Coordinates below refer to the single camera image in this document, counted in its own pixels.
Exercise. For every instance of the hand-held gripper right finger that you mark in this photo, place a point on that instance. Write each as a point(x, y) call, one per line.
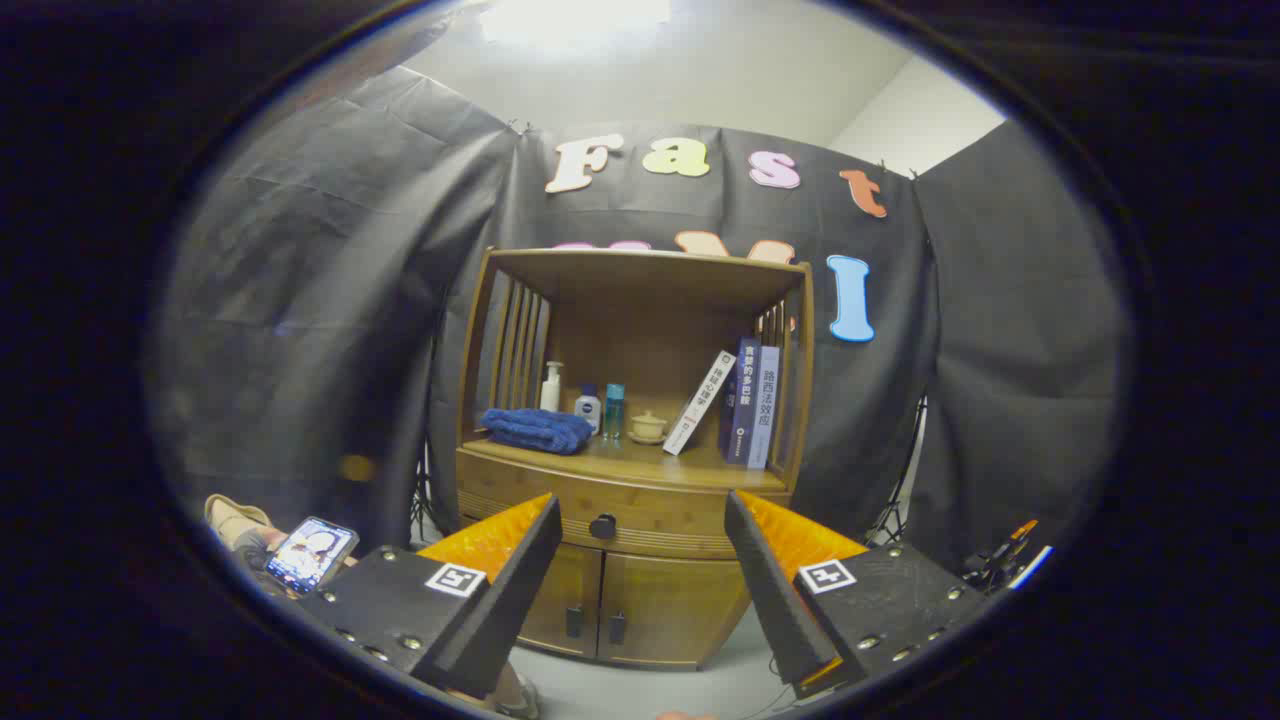
point(780, 610)

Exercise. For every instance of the dark blue book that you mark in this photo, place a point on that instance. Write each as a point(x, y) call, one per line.
point(742, 400)

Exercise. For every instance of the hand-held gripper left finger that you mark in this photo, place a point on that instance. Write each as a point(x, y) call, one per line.
point(500, 610)

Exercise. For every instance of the white pump bottle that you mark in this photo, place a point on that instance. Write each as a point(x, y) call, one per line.
point(551, 392)

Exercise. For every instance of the black light stand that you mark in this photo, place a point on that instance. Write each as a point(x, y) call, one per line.
point(900, 500)

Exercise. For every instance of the grey shoe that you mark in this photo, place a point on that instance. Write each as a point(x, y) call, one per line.
point(515, 695)

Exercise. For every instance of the pale blue book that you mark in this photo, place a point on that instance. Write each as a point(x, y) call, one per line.
point(764, 410)

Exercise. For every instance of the smartphone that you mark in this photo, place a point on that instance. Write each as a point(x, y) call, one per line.
point(312, 555)

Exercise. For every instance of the blue folded towel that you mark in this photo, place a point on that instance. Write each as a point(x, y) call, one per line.
point(535, 430)

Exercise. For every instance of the black equipment with orange part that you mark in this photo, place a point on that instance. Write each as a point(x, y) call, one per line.
point(1000, 560)

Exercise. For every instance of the beige lidded teacup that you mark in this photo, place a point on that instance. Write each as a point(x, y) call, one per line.
point(648, 427)

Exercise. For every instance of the wooden cabinet door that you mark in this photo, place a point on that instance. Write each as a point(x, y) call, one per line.
point(670, 610)
point(570, 590)

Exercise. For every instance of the white book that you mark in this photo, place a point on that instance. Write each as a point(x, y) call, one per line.
point(700, 402)

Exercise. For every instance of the wooden cabinet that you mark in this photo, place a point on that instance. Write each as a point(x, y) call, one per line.
point(650, 310)

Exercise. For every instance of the clear blue bottle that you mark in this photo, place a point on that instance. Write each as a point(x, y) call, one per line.
point(614, 412)

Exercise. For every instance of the white bottle with blue cap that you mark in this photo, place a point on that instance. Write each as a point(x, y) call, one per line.
point(588, 412)

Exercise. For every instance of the wooden countertop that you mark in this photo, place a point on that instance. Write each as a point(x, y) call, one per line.
point(640, 463)

